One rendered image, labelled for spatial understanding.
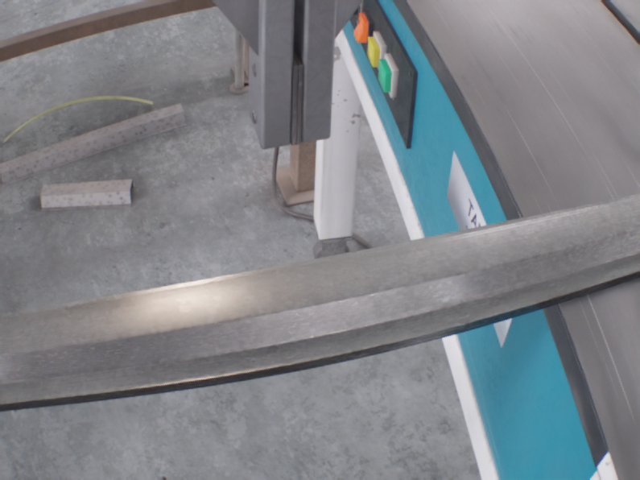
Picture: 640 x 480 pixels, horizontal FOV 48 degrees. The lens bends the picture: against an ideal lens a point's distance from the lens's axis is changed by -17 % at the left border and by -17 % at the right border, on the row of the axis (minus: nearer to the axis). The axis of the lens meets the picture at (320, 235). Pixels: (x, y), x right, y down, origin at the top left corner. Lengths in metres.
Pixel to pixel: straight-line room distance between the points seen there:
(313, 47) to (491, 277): 0.19
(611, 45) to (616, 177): 0.21
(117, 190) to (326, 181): 0.47
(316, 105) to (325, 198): 0.98
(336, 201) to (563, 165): 0.80
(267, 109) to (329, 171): 0.95
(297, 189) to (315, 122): 1.23
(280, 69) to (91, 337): 0.17
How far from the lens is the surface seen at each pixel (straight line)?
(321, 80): 0.32
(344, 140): 1.23
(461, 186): 0.62
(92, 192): 1.59
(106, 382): 0.41
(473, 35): 0.68
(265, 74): 0.31
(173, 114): 1.74
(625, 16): 0.82
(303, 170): 1.53
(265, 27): 0.30
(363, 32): 0.84
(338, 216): 1.34
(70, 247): 1.53
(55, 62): 2.10
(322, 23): 0.30
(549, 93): 0.62
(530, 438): 0.53
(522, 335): 0.53
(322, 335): 0.42
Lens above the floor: 1.07
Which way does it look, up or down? 46 degrees down
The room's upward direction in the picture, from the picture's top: 3 degrees clockwise
